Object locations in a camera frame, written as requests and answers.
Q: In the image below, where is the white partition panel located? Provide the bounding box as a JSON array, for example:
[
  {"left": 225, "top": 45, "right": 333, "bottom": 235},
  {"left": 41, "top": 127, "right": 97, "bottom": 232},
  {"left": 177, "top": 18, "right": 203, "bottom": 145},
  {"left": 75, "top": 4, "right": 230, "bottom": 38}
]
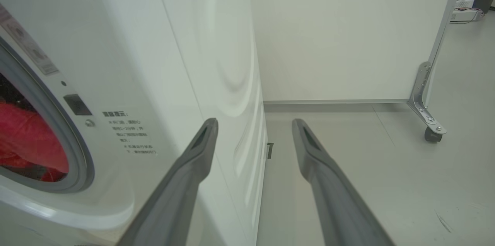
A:
[{"left": 247, "top": 0, "right": 466, "bottom": 104}]

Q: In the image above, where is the grey caution sticker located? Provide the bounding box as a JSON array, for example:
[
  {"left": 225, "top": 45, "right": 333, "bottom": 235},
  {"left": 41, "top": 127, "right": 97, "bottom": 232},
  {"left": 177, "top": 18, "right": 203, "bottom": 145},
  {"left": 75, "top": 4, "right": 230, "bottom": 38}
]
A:
[{"left": 0, "top": 4, "right": 59, "bottom": 75}]

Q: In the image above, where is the white front-load washing machine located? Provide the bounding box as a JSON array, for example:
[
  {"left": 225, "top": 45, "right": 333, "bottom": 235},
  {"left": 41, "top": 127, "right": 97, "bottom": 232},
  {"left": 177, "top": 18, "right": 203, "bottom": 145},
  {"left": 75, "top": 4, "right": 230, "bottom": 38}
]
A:
[{"left": 0, "top": 0, "right": 268, "bottom": 246}]

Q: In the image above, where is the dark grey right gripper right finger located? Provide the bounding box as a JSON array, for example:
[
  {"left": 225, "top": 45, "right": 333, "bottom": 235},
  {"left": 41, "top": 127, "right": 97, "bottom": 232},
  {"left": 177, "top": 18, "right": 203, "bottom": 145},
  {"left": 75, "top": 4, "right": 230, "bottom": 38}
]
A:
[{"left": 292, "top": 118, "right": 395, "bottom": 246}]

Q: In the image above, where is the silver metal partition leg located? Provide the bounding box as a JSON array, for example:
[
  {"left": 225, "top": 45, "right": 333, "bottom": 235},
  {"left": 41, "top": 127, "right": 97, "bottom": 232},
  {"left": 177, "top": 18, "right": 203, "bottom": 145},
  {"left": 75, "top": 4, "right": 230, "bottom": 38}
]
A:
[{"left": 407, "top": 61, "right": 447, "bottom": 135}]

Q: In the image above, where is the white electronics box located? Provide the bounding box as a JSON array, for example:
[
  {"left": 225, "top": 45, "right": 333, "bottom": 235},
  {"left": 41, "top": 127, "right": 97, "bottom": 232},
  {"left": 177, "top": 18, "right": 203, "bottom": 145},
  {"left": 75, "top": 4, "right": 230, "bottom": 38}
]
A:
[{"left": 450, "top": 0, "right": 484, "bottom": 22}]

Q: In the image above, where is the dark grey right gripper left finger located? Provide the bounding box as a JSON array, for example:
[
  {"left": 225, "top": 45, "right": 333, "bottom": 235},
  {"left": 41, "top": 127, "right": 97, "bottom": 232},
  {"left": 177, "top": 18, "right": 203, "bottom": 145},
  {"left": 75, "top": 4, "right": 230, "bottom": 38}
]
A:
[{"left": 116, "top": 118, "right": 219, "bottom": 246}]

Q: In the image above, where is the red garment with white trim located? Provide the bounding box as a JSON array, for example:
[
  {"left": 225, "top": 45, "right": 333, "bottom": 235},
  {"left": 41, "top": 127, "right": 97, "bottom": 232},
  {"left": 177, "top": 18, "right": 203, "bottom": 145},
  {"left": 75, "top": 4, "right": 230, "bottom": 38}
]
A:
[{"left": 0, "top": 102, "right": 69, "bottom": 182}]

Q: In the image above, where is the black caster wheel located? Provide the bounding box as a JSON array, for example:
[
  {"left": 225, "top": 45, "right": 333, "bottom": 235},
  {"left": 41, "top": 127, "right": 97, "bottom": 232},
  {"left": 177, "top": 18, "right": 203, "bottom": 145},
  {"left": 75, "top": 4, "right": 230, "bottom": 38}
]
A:
[{"left": 425, "top": 127, "right": 442, "bottom": 142}]

